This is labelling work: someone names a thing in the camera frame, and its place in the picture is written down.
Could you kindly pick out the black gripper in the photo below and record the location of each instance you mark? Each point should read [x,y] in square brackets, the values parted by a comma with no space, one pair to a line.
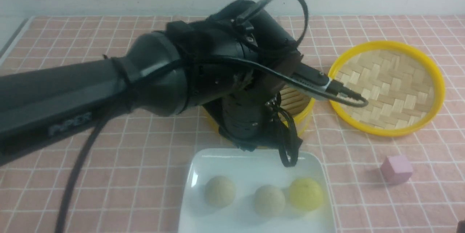
[256,116]

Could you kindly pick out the beige steamed bun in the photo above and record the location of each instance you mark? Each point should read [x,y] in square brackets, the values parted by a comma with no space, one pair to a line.
[220,192]

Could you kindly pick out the pale steamed bun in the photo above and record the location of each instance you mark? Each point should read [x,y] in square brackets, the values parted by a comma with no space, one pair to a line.
[269,201]

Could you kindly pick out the yellow steamed bun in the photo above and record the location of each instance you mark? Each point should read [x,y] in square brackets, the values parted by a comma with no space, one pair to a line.
[306,194]

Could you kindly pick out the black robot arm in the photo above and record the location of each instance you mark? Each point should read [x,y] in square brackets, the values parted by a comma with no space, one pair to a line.
[226,67]

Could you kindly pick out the bamboo steamer basket yellow rim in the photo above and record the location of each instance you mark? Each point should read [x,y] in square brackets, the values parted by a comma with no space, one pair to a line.
[304,120]

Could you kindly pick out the pink checkered tablecloth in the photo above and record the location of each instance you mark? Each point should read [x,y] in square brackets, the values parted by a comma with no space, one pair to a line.
[133,180]

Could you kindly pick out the pink cube block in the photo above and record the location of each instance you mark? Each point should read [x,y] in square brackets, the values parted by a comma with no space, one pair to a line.
[396,169]

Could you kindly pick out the woven bamboo steamer lid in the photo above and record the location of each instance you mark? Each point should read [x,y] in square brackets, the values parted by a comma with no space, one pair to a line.
[404,87]

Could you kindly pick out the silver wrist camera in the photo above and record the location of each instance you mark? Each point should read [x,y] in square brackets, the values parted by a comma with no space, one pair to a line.
[316,84]

